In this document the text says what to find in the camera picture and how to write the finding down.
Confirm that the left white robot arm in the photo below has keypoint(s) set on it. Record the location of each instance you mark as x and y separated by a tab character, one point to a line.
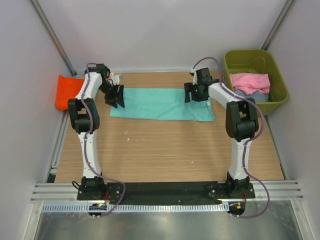
85	121

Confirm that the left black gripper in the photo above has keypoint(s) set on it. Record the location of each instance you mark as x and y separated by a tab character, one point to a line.
112	99

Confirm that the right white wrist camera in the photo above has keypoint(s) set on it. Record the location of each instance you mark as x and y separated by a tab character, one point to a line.
192	72

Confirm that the olive green plastic bin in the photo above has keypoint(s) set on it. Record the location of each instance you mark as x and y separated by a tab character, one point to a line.
257	61

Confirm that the light blue folded t shirt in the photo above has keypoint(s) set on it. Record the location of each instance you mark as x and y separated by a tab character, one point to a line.
79	76

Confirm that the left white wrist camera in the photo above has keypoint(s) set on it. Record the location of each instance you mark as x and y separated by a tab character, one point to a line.
115	78

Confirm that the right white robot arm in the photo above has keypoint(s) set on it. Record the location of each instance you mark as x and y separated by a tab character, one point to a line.
241	125

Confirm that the grey blue t shirt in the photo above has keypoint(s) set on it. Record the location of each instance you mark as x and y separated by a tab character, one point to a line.
257	96

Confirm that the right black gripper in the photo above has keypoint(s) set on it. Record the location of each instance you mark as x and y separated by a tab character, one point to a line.
189	87

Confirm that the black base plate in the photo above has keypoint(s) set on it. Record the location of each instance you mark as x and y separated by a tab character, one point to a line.
162	190

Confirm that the pink t shirt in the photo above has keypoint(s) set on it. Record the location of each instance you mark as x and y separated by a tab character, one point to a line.
250	83

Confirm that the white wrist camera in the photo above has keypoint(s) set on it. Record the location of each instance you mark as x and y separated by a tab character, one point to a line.
192	72
115	78

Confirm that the slotted cable duct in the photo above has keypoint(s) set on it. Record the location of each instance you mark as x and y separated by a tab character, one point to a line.
100	208

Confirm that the teal t shirt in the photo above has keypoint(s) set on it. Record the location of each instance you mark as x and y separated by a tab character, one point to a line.
163	104

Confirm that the orange folded t shirt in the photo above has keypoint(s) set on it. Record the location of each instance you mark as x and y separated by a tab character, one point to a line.
67	88

